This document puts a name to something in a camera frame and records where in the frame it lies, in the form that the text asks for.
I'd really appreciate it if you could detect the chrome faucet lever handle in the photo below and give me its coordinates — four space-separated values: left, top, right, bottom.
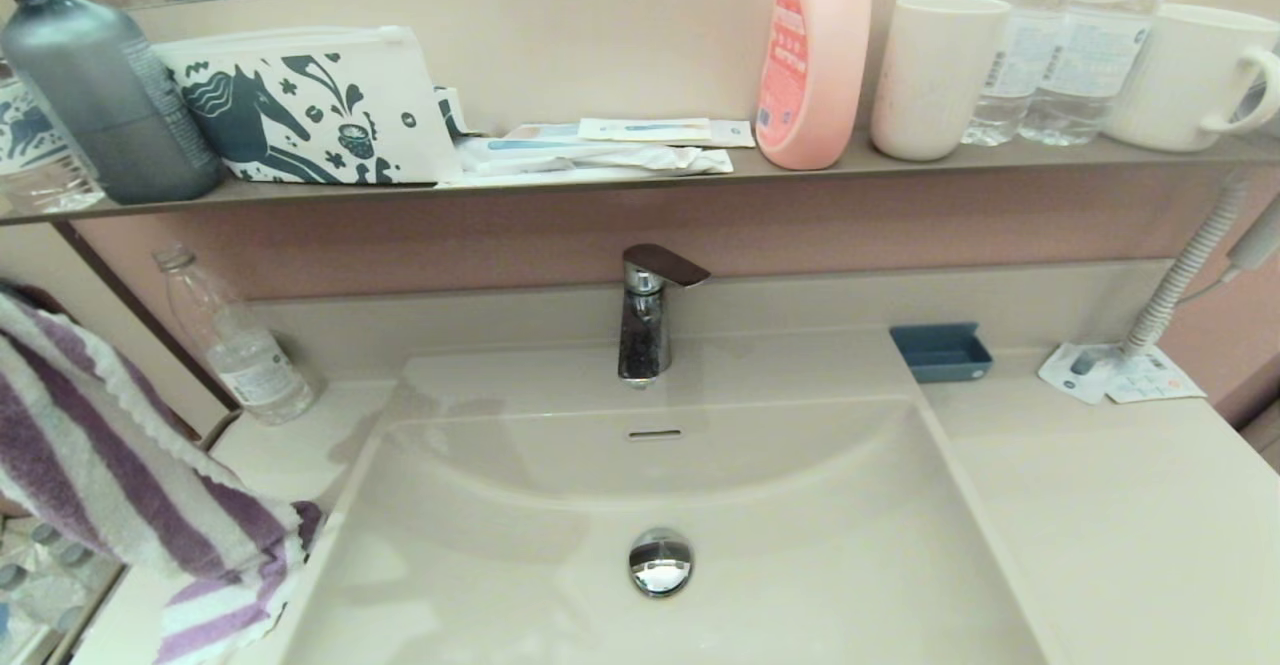
622 243 712 290

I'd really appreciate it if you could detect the purple white striped towel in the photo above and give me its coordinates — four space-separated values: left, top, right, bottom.
0 283 326 665

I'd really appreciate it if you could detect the chrome faucet body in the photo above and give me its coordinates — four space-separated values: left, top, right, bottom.
616 270 673 391

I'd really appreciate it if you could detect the chrome sink drain stopper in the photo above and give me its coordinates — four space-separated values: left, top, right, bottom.
628 527 694 598

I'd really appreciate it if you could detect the beige sink basin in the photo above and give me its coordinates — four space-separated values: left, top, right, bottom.
280 333 1051 665

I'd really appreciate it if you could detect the long flat white packet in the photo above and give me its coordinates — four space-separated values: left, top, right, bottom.
438 165 736 189

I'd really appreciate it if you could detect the crumpled white toothbrush wrapper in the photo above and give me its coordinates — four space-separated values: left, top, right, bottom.
455 136 734 177

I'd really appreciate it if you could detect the flat white blue packet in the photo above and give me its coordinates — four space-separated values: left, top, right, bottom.
505 121 756 150

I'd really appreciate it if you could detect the small white blue box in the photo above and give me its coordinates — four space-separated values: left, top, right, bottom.
433 87 473 140

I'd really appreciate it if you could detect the pink lotion bottle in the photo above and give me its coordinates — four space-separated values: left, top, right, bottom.
755 0 874 172

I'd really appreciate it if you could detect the blue soap dish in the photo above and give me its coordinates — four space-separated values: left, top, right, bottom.
890 322 995 385

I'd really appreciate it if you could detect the white tumbler cup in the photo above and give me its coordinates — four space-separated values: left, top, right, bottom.
870 0 1013 163

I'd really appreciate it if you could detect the white pouch blue horse print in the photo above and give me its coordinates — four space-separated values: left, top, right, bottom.
152 25 464 186

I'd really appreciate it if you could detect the clear water bottle without cap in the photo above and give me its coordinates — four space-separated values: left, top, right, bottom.
152 245 317 426

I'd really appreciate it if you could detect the clear water bottle white label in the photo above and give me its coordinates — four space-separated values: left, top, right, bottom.
1020 0 1183 147
960 0 1079 147

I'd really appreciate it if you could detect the white sachet blue print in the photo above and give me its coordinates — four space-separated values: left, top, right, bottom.
1038 343 1123 406

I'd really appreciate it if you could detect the white sachet red mark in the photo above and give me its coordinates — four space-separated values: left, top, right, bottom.
1108 350 1207 406

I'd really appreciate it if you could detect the grey bottle teal cap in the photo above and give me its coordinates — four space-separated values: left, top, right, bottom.
0 0 225 205

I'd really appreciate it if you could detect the plastic wrapped water bottle pack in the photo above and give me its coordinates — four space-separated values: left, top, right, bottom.
0 515 126 661

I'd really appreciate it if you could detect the grey wall shelf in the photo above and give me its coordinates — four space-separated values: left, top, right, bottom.
0 135 1280 228

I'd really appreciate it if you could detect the white coiled cord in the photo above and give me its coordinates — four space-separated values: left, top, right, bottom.
1118 180 1249 361

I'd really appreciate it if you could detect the white mug with handle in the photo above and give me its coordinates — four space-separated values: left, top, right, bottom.
1100 2 1280 153

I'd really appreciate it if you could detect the white hair dryer handle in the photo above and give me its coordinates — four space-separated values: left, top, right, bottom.
1225 190 1280 274

